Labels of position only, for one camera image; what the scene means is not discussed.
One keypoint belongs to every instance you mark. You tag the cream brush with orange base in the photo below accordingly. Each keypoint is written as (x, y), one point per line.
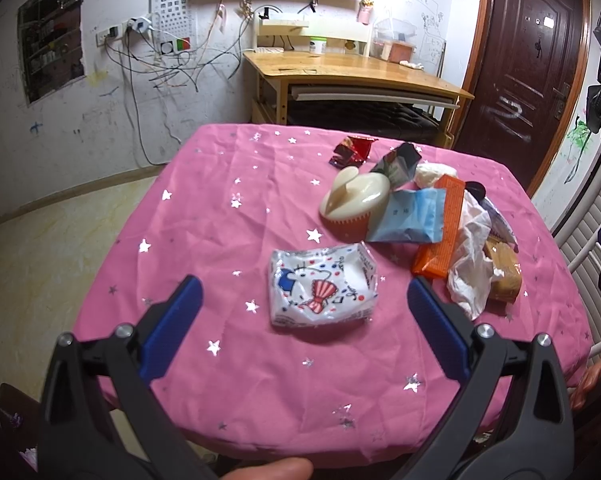
(355, 204)

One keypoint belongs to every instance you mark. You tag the dark wall niche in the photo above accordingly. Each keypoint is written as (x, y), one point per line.
(49, 36)

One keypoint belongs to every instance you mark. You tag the green grey snack packet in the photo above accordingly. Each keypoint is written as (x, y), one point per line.
(398, 165)

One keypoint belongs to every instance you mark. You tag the white power strip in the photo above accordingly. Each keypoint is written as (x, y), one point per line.
(110, 33)

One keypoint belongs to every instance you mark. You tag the eye chart poster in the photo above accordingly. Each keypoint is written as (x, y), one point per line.
(171, 26)

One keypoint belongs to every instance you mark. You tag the gold biscuit packet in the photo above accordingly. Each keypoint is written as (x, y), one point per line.
(507, 280)

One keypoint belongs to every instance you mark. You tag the grey louvered shutter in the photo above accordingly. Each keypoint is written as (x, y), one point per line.
(582, 251)

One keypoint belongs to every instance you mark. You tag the dark brown round lid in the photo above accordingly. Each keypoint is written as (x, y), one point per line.
(476, 189)

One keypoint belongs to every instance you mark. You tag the pink box on desk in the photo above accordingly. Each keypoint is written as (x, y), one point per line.
(396, 52)

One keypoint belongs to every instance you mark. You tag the orange box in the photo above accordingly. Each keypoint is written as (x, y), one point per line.
(434, 260)

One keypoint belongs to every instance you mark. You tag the wooden desk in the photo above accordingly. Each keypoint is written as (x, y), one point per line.
(296, 75)

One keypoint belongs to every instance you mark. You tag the dark brown door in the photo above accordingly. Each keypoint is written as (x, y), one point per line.
(525, 82)

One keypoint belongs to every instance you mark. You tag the white metal chair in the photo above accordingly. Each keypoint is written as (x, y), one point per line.
(582, 252)

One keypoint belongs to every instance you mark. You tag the white cartoon tissue pack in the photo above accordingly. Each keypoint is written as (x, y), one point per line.
(323, 286)

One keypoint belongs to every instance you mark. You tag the white green jar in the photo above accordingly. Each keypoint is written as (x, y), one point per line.
(317, 45)

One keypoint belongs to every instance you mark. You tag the light blue wrapper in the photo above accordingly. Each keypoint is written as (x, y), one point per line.
(411, 217)

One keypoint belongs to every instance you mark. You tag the left hand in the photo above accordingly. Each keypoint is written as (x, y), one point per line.
(294, 468)

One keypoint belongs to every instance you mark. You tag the pink star tablecloth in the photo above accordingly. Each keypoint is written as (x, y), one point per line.
(238, 207)

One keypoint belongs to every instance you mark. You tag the grey printed sachet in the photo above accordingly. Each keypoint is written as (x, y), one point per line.
(500, 227)

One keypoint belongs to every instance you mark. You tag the red snack wrapper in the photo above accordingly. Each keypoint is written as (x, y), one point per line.
(353, 151)

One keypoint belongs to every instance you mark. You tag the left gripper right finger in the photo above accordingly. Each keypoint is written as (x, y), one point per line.
(534, 437)

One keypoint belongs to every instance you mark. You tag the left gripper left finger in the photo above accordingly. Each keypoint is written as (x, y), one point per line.
(78, 438)

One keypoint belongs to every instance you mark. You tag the white tissue ball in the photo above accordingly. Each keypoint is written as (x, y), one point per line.
(428, 173)

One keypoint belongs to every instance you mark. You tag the white paper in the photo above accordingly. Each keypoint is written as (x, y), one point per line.
(471, 270)

